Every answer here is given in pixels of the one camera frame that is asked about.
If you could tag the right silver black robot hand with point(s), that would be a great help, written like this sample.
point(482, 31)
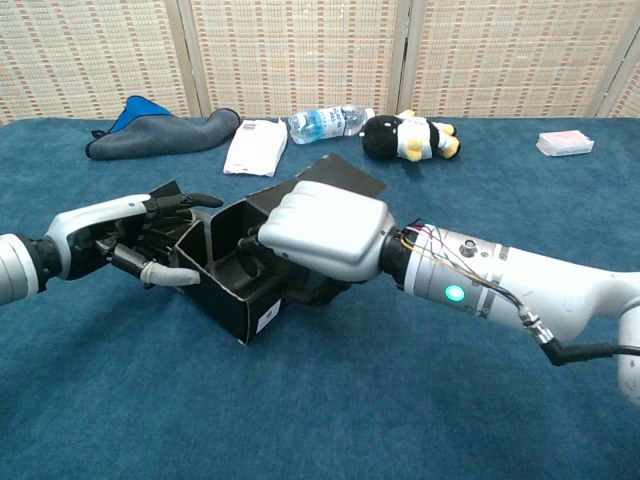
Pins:
point(330, 230)

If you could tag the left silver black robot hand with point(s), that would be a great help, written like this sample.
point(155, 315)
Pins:
point(90, 225)

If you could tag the black cardboard box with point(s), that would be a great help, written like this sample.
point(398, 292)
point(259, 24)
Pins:
point(225, 310)

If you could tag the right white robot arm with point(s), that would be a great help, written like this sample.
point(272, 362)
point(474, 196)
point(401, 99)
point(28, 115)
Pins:
point(540, 285)

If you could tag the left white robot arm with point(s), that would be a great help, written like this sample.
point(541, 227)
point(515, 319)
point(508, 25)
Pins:
point(17, 270)

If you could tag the blue cloth-covered table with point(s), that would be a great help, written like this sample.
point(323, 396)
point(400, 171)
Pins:
point(400, 400)

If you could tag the clear plastic water bottle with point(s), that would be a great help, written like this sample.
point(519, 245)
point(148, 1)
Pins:
point(325, 125)

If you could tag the black white penguin plush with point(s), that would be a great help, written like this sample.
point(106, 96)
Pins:
point(385, 137)

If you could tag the white paper packet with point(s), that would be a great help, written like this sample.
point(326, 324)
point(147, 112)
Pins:
point(255, 147)

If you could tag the grey and blue cloth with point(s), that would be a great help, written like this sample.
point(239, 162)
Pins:
point(165, 137)

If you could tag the woven bamboo screen panel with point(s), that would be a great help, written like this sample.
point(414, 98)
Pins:
point(500, 50)
point(290, 50)
point(90, 55)

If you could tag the pink tissue pack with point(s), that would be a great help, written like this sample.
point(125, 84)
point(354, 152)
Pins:
point(565, 143)

